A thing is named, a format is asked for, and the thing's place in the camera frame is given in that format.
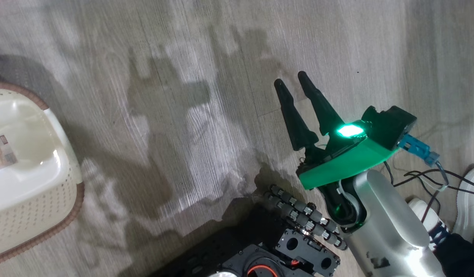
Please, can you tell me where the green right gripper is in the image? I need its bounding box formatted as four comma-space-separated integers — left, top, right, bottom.
274, 71, 399, 191

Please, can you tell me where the black roller omni wheel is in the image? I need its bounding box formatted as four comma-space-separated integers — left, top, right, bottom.
263, 185, 348, 250

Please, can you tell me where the white sneaker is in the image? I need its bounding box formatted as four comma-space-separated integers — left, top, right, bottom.
408, 197, 451, 250
452, 165, 474, 243

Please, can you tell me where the dark trouser leg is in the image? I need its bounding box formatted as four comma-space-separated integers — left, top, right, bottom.
433, 233, 474, 277

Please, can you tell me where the cream perforated laundry basket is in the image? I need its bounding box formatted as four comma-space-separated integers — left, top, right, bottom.
0, 82, 85, 267

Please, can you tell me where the paper label inside basket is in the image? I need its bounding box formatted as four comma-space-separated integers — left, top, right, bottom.
0, 135, 18, 172

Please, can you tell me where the blue cable connector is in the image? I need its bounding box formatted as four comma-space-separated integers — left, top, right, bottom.
397, 133, 440, 166

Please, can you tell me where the thin black cable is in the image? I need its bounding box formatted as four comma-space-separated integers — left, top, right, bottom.
408, 171, 474, 224
384, 161, 474, 193

